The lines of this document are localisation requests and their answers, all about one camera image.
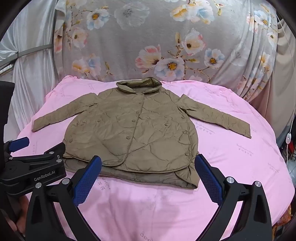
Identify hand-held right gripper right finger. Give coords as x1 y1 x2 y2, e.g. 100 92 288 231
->
194 153 274 241

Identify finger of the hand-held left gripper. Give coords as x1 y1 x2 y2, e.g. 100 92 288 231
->
6 142 67 179
3 137 30 159

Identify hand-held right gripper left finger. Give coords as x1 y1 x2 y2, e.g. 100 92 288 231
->
24 155 103 241

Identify khaki quilted jacket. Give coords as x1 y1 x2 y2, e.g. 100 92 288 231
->
32 77 252 189

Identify person's left hand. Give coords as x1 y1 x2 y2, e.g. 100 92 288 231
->
5 196 30 234

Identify white satin curtain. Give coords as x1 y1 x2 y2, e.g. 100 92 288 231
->
0 0 58 139

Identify pink bed sheet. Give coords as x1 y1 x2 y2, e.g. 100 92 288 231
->
6 75 292 241

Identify orange patterned cloth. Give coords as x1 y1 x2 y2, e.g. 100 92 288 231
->
273 204 293 229

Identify red object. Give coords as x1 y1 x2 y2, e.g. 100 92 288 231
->
288 141 296 161

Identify grey floral cloth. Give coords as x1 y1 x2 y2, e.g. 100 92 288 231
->
54 0 278 98

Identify white cable with switch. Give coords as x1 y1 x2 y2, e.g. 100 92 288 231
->
276 19 292 167

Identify grey curtain strap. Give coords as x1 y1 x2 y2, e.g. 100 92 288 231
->
16 44 54 61

